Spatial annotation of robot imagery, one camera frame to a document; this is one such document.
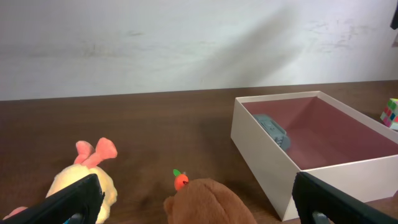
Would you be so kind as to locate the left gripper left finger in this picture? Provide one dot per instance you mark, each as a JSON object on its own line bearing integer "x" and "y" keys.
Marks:
{"x": 80, "y": 202}

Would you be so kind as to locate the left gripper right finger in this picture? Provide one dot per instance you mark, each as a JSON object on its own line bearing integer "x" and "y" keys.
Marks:
{"x": 319, "y": 202}

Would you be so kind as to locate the yellow grey toy truck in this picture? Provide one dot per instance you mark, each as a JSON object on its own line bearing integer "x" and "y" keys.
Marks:
{"x": 274, "y": 130}

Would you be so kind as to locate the colourful puzzle cube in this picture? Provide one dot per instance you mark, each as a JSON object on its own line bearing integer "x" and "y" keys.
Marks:
{"x": 389, "y": 115}

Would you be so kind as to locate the brown plush toy with carrot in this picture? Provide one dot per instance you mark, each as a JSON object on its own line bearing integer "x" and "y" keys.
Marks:
{"x": 204, "y": 201}

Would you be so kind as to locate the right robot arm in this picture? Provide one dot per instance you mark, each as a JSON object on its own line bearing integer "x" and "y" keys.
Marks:
{"x": 394, "y": 21}

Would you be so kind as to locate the cream plush bunny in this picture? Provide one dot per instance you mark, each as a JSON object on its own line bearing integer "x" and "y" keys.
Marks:
{"x": 86, "y": 163}

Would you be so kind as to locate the white cardboard box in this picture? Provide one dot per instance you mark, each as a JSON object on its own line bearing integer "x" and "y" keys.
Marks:
{"x": 328, "y": 139}

